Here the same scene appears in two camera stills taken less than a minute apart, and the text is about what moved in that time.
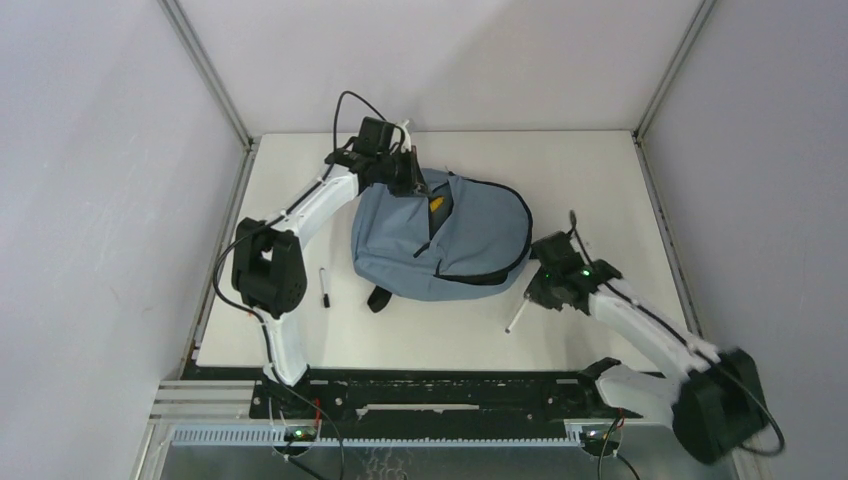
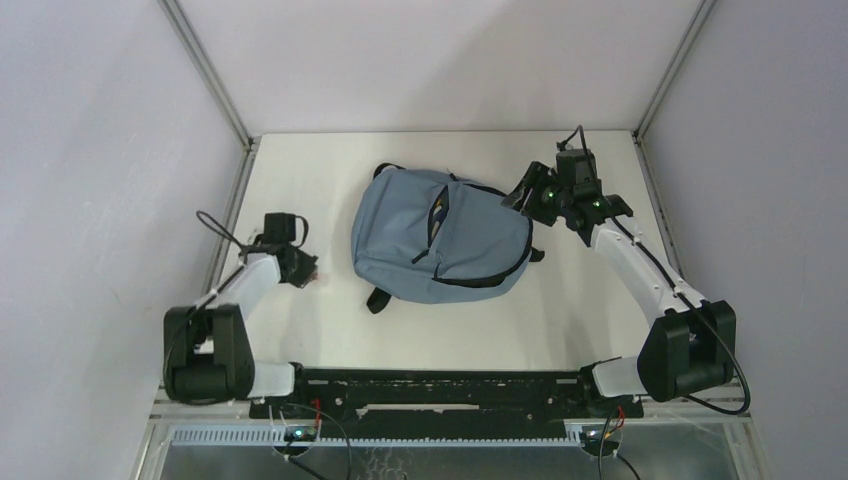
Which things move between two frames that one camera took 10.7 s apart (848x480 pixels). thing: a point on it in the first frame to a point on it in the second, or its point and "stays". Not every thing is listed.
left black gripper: (415, 183) to (309, 265)
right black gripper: (537, 293) to (534, 175)
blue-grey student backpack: (463, 239) stays
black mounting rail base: (436, 397) stays
